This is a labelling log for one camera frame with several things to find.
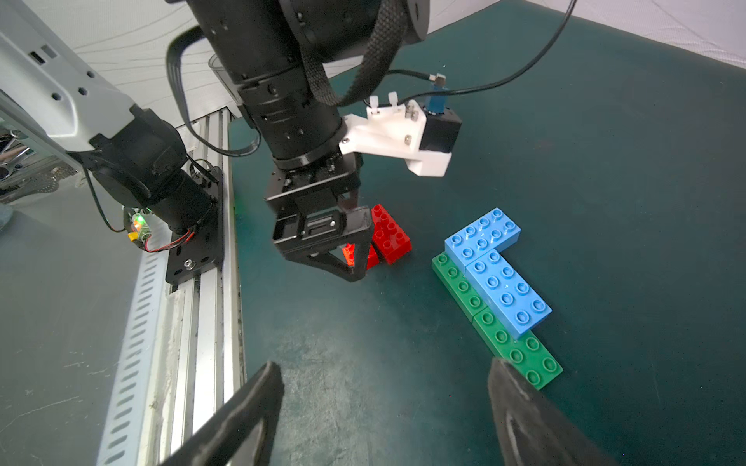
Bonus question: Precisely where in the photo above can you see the red lego brick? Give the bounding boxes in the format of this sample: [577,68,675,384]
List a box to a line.
[340,241,381,271]
[371,205,412,265]

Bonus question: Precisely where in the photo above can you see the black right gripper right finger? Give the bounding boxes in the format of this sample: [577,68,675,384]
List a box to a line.
[488,358,616,465]

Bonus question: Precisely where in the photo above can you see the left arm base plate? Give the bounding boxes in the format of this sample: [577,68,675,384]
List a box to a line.
[165,166,225,285]

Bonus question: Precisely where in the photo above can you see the left controller board with wires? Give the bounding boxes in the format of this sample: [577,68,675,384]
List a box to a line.
[122,207,196,254]

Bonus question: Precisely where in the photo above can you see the large green lego brick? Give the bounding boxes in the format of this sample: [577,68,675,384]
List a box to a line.
[431,252,563,389]

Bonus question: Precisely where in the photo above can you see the aluminium front rail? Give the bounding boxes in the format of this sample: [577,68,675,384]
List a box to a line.
[95,107,246,466]

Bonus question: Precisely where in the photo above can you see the small blue lego brick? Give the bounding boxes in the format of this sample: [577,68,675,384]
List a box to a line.
[445,208,521,273]

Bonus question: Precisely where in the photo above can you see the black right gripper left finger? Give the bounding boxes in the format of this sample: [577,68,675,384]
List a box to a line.
[163,361,285,465]

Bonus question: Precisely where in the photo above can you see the long blue lego brick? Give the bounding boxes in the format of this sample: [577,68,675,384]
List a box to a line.
[465,250,553,339]

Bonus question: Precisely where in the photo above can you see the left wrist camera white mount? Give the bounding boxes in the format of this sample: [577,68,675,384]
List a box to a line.
[339,92,462,178]

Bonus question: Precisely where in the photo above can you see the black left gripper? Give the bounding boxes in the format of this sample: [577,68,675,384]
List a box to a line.
[265,153,373,283]

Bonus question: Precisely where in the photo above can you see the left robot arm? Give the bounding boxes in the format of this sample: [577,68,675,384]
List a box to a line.
[1,1,429,282]

